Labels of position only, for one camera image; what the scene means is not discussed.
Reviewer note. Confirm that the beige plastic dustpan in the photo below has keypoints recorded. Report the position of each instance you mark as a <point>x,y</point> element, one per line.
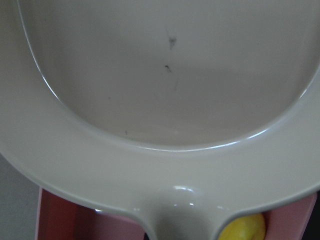
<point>179,114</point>

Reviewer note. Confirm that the yellow toy potato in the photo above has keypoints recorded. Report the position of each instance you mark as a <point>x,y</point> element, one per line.
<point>249,227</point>

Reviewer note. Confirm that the pink plastic bin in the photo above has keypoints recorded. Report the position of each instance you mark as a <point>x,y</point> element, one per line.
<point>60,219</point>

